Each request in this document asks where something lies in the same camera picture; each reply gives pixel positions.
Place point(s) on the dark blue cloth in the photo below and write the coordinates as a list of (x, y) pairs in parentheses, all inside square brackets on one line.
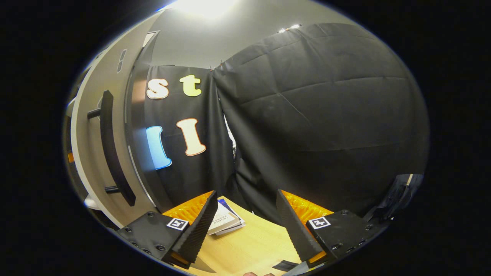
[(395, 195)]

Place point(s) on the white paper booklet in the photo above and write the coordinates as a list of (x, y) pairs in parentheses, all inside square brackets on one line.
[(224, 222)]

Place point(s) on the ceiling light panel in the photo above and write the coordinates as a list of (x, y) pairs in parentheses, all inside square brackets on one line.
[(289, 28), (203, 7)]

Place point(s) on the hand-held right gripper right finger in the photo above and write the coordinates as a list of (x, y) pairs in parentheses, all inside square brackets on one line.
[(297, 230)]

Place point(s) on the black backdrop cloth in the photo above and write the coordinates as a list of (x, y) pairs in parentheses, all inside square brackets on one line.
[(326, 115)]

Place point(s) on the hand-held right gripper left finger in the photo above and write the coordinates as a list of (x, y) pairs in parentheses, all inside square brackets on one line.
[(191, 234)]

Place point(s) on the grey cabinet door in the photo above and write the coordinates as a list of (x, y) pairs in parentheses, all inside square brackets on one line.
[(90, 153)]

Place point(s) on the blue cover book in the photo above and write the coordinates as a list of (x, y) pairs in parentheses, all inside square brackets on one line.
[(234, 211)]

